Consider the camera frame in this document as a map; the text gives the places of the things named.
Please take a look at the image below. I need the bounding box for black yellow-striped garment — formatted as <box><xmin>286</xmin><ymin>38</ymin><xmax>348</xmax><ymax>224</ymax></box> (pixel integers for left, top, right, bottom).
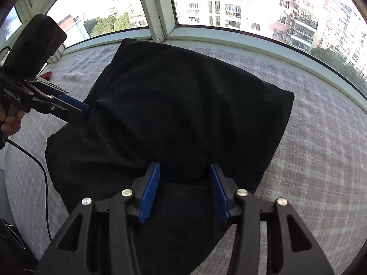
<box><xmin>44</xmin><ymin>38</ymin><xmax>295</xmax><ymax>275</ymax></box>

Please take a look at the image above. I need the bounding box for white window frame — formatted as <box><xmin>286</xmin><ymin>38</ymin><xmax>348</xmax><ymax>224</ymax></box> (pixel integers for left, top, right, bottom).
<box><xmin>0</xmin><ymin>0</ymin><xmax>367</xmax><ymax>104</ymax></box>

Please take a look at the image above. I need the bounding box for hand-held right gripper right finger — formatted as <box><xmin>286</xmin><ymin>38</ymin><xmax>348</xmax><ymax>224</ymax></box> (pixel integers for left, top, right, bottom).
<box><xmin>209</xmin><ymin>163</ymin><xmax>334</xmax><ymax>275</ymax></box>

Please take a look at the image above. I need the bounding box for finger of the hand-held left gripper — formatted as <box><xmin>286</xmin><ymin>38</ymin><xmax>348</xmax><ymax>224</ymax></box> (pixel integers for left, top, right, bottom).
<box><xmin>31</xmin><ymin>97</ymin><xmax>86</xmax><ymax>125</ymax></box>
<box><xmin>34</xmin><ymin>77</ymin><xmax>91</xmax><ymax>116</ymax></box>

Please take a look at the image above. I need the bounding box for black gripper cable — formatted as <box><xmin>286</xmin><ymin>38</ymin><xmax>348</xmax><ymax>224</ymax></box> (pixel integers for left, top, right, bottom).
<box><xmin>1</xmin><ymin>137</ymin><xmax>53</xmax><ymax>242</ymax></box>

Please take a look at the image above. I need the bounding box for pink plaid blanket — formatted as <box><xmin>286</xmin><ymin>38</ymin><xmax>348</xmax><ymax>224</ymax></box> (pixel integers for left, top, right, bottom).
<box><xmin>6</xmin><ymin>38</ymin><xmax>367</xmax><ymax>275</ymax></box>

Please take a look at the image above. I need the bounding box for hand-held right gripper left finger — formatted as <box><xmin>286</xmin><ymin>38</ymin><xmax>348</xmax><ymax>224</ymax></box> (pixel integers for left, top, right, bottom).
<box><xmin>34</xmin><ymin>162</ymin><xmax>161</xmax><ymax>275</ymax></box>

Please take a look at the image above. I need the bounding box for person's left hand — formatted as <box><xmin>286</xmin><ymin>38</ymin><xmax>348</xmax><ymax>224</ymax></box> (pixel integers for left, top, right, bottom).
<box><xmin>0</xmin><ymin>109</ymin><xmax>26</xmax><ymax>136</ymax></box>

